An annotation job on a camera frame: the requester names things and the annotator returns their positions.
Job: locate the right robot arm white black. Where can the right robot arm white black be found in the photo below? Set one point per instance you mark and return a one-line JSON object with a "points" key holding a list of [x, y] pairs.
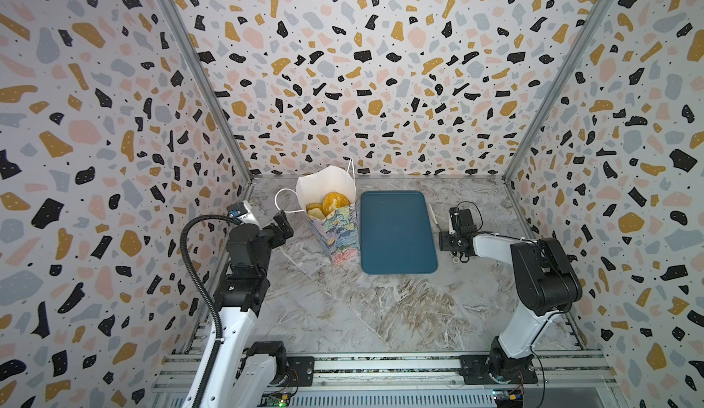
{"points": [[545, 282]]}

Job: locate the small oval bread roll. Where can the small oval bread roll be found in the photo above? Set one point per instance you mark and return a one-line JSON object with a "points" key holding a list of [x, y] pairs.
{"points": [[315, 211]]}

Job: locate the right corner aluminium post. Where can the right corner aluminium post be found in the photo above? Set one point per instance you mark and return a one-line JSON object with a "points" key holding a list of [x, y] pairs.
{"points": [[572, 61]]}

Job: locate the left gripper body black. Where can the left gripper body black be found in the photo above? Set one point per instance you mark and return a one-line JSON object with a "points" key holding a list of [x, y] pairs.
{"points": [[270, 238]]}

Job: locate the teal rectangular tray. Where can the teal rectangular tray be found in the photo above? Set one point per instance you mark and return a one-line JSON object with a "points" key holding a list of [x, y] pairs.
{"points": [[395, 234]]}

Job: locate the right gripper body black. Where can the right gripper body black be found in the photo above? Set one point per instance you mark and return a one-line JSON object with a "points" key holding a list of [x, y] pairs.
{"points": [[449, 242]]}

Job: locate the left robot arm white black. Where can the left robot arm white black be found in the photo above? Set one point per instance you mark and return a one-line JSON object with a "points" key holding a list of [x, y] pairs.
{"points": [[231, 373]]}

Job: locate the floral paper bag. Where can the floral paper bag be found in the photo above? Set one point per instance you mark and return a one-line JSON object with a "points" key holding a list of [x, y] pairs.
{"points": [[338, 233]]}

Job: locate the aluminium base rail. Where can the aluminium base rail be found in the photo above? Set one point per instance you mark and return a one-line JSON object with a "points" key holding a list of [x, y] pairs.
{"points": [[355, 368]]}

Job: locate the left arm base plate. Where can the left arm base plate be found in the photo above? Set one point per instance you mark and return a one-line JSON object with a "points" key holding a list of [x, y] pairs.
{"points": [[263, 371]]}

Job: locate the left corner aluminium post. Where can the left corner aluminium post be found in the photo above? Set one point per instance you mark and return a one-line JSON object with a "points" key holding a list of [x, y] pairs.
{"points": [[191, 58]]}

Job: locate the corner aluminium post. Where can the corner aluminium post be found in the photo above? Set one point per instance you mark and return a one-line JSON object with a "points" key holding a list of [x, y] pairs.
{"points": [[572, 61], [191, 58]]}

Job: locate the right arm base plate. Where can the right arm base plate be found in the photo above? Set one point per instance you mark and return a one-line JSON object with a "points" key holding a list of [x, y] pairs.
{"points": [[478, 369]]}

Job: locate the large oval brown bread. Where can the large oval brown bread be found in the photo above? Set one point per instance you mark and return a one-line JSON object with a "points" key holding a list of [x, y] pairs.
{"points": [[334, 201]]}

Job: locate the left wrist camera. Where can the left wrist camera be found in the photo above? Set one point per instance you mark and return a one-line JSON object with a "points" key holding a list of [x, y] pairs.
{"points": [[242, 212]]}

